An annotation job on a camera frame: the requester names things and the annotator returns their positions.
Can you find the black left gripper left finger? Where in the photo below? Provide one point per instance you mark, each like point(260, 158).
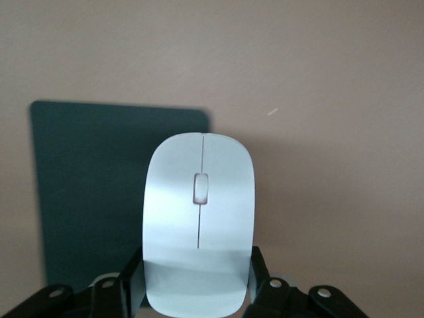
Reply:
point(109, 298)

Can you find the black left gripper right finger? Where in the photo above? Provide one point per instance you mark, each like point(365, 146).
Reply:
point(281, 301)

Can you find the white computer mouse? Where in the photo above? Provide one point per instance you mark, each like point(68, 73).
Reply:
point(172, 215)

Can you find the black mouse pad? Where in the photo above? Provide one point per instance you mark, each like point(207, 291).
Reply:
point(83, 182)

